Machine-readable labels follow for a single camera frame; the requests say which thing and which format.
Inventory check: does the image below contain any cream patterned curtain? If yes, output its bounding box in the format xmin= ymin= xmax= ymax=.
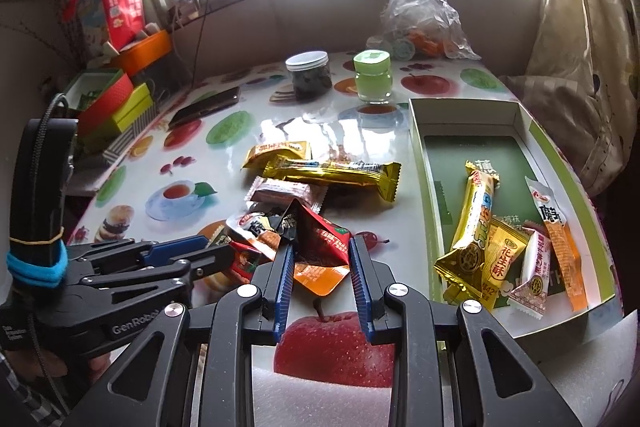
xmin=500 ymin=0 xmax=640 ymax=198

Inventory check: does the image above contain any black cable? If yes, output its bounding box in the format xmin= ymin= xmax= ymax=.
xmin=190 ymin=0 xmax=212 ymax=88

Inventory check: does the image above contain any striped box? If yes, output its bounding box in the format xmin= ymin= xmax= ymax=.
xmin=102 ymin=122 xmax=151 ymax=164

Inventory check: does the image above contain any person's left hand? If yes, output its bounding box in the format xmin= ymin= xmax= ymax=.
xmin=87 ymin=352 xmax=113 ymax=385

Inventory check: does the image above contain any yellow small snack packet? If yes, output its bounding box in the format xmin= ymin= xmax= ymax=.
xmin=242 ymin=141 xmax=313 ymax=172

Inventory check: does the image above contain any clear jar with white lid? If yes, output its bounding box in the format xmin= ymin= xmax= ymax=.
xmin=286 ymin=51 xmax=333 ymax=102

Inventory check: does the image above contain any yellow candy packet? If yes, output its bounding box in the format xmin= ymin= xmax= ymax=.
xmin=480 ymin=217 xmax=533 ymax=310

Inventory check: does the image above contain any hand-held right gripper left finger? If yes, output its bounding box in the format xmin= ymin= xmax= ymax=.
xmin=65 ymin=247 xmax=297 ymax=427

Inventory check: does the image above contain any gold long snack bar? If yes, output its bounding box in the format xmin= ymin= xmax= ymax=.
xmin=265 ymin=157 xmax=402 ymax=204
xmin=434 ymin=161 xmax=501 ymax=303

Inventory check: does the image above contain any glass jar with green lid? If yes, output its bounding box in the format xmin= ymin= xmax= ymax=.
xmin=353 ymin=49 xmax=392 ymax=104

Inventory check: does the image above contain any colourful printed bag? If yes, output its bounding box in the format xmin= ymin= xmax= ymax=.
xmin=62 ymin=0 xmax=113 ymax=68

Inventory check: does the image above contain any person's left forearm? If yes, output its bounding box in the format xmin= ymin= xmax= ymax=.
xmin=0 ymin=347 xmax=68 ymax=427

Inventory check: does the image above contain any green cardboard box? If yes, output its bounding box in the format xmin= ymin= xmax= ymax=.
xmin=407 ymin=97 xmax=626 ymax=343

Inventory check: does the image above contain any lime green box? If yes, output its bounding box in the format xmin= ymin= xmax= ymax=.
xmin=107 ymin=83 xmax=160 ymax=135

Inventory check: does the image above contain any red box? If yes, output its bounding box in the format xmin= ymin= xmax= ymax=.
xmin=67 ymin=69 xmax=135 ymax=138

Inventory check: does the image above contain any small red snack packet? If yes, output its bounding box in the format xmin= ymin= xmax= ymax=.
xmin=212 ymin=239 xmax=263 ymax=285

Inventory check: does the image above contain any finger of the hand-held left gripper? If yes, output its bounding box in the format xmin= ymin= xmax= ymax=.
xmin=80 ymin=244 xmax=236 ymax=305
xmin=67 ymin=236 xmax=211 ymax=280

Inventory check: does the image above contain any orange snack packet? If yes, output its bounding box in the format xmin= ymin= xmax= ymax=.
xmin=525 ymin=176 xmax=590 ymax=312
xmin=226 ymin=212 xmax=287 ymax=254
xmin=292 ymin=264 xmax=351 ymax=296

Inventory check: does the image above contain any black smartphone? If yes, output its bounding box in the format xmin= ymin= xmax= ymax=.
xmin=167 ymin=86 xmax=241 ymax=128

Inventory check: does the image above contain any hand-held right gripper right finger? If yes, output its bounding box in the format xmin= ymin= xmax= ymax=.
xmin=348 ymin=236 xmax=583 ymax=427

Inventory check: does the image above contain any clear plastic bag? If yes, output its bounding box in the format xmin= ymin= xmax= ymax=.
xmin=367 ymin=0 xmax=482 ymax=62

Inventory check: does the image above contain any white foam sheet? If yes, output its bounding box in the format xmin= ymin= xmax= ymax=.
xmin=252 ymin=317 xmax=633 ymax=427

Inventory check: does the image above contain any red white candy packet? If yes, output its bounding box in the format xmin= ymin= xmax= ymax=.
xmin=245 ymin=176 xmax=328 ymax=214
xmin=507 ymin=229 xmax=553 ymax=319

